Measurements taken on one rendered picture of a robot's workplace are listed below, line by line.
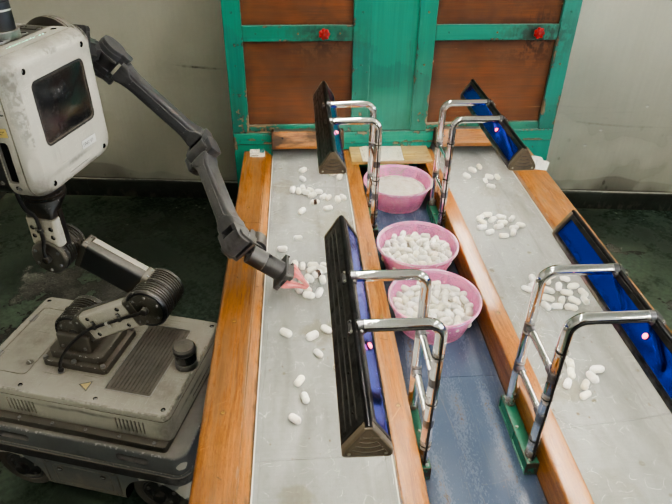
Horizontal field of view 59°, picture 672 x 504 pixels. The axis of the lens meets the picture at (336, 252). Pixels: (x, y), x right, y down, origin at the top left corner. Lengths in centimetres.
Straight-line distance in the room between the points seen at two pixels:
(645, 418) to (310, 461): 78
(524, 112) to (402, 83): 54
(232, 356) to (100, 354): 58
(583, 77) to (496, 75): 110
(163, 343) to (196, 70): 187
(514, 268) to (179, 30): 226
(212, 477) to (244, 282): 65
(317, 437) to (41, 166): 89
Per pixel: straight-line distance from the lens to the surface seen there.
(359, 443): 95
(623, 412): 159
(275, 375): 151
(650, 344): 124
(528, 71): 263
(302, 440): 138
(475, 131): 259
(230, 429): 138
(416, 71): 249
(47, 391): 201
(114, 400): 191
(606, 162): 387
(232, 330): 161
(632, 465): 149
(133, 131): 376
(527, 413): 149
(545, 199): 232
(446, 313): 172
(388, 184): 236
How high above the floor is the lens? 183
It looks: 34 degrees down
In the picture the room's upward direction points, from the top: 1 degrees clockwise
